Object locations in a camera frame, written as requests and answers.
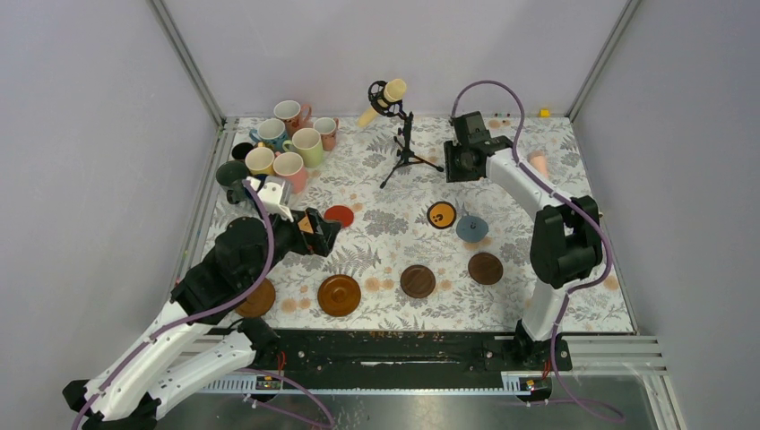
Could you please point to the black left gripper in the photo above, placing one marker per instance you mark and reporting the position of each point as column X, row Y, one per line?
column 321, row 241

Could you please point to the red round coaster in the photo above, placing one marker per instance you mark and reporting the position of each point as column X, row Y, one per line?
column 340, row 213

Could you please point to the black microphone tripod stand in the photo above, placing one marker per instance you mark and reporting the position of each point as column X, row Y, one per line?
column 406, row 155

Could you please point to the black mug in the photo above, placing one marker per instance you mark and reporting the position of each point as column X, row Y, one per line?
column 240, row 151

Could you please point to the orange black face coaster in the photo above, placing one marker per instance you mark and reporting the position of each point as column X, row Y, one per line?
column 441, row 215

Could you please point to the dark brown middle coaster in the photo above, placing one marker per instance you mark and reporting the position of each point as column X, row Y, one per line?
column 418, row 281

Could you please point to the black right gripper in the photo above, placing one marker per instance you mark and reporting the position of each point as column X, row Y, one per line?
column 453, row 174

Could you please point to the brown wooden knob lid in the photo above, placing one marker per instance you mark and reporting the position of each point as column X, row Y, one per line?
column 339, row 295

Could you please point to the dark green mug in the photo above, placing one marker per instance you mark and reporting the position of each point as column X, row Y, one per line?
column 230, row 176

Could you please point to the light green mug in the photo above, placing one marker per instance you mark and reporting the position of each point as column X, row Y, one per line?
column 307, row 143

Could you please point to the cream microphone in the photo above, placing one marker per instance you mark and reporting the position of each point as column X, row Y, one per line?
column 385, row 99

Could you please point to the salmon mug with handle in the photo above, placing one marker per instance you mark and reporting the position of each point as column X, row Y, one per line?
column 294, row 115

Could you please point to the yellow mug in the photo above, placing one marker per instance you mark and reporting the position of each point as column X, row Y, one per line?
column 259, row 161

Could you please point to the pink cylindrical roller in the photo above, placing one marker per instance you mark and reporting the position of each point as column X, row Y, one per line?
column 538, row 161

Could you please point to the small pink mug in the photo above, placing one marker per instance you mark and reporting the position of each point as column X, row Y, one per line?
column 328, row 128

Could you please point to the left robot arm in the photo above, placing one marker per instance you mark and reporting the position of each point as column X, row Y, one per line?
column 143, row 385

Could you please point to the blue round coaster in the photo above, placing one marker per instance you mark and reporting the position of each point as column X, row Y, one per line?
column 471, row 229

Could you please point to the floral table mat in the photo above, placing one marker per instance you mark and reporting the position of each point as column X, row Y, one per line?
column 390, row 232

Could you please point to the dark brown right coaster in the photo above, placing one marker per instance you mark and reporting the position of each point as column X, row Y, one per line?
column 485, row 268

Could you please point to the dark brown coaster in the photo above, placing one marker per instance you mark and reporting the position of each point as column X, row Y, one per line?
column 485, row 268
column 418, row 281

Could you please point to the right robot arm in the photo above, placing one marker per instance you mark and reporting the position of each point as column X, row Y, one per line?
column 565, row 247

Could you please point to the blue patterned mug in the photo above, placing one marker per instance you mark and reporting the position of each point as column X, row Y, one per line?
column 273, row 133

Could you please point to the brown wooden left coaster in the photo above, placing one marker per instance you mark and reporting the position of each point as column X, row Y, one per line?
column 259, row 302

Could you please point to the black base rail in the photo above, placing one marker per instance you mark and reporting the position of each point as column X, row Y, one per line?
column 398, row 360

